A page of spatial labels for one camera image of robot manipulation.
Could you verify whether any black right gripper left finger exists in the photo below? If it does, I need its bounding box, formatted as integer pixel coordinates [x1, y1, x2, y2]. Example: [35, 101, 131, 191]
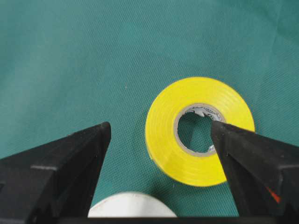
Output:
[0, 122, 111, 224]

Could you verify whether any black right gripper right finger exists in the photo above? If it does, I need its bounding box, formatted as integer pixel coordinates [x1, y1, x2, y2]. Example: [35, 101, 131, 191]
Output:
[211, 121, 299, 224]

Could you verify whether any yellow tape roll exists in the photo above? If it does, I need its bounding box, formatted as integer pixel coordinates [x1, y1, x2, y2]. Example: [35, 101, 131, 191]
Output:
[145, 77, 255, 187]

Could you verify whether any white tape roll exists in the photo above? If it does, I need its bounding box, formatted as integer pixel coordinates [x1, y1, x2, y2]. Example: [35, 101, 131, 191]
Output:
[88, 191, 177, 218]

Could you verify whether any green table cloth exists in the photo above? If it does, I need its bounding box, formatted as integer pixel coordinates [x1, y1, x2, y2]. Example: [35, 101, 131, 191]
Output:
[0, 0, 299, 217]

